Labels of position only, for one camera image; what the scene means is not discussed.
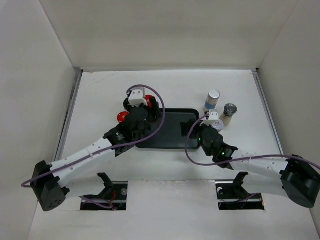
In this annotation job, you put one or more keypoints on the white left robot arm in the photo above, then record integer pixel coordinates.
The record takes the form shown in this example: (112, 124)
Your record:
(51, 182)

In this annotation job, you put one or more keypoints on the grey lid salt grinder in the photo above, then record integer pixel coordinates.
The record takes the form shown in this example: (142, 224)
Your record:
(228, 112)

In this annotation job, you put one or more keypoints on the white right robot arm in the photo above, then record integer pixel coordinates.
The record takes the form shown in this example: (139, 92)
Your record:
(289, 176)

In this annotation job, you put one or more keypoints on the black plastic tray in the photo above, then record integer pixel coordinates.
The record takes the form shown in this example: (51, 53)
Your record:
(170, 136)

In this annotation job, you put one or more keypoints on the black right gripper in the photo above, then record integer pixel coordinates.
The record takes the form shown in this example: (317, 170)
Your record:
(185, 126)

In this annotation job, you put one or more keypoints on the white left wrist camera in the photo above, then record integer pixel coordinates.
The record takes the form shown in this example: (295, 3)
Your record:
(137, 97)

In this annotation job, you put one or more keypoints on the white lid blue label shaker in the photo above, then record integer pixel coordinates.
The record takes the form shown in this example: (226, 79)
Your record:
(211, 101)

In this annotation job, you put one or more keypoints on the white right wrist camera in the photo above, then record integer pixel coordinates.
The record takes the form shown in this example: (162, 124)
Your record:
(210, 117)

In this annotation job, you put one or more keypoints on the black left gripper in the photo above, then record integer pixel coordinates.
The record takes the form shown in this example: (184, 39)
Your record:
(154, 110)

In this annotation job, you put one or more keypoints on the red lid sauce jar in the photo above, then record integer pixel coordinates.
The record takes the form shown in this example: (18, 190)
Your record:
(150, 99)
(121, 116)

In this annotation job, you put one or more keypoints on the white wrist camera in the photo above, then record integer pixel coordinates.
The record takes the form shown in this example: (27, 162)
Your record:
(210, 117)
(137, 97)

